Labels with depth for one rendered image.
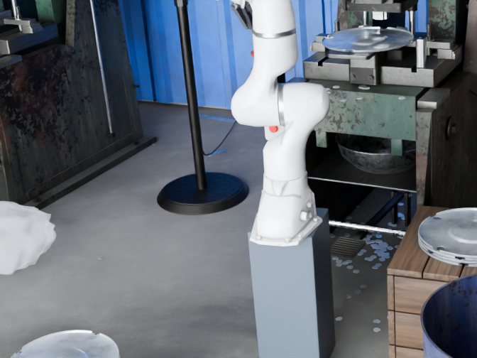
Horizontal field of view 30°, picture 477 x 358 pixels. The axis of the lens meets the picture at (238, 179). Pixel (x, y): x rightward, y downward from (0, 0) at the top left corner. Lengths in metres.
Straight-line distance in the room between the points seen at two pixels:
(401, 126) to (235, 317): 0.80
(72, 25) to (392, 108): 1.71
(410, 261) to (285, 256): 0.33
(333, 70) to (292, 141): 0.69
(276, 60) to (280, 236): 0.46
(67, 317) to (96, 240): 0.56
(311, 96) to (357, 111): 0.60
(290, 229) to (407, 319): 0.41
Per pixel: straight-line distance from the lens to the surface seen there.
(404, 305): 2.44
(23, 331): 3.01
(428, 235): 2.50
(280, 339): 2.54
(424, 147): 2.75
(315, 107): 2.27
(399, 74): 2.87
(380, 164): 3.00
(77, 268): 3.32
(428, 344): 1.90
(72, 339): 2.44
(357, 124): 2.87
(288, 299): 2.46
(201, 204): 3.60
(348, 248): 2.90
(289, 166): 2.33
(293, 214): 2.32
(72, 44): 4.01
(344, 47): 2.83
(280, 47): 2.22
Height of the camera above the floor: 1.52
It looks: 23 degrees down
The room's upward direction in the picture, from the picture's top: 5 degrees counter-clockwise
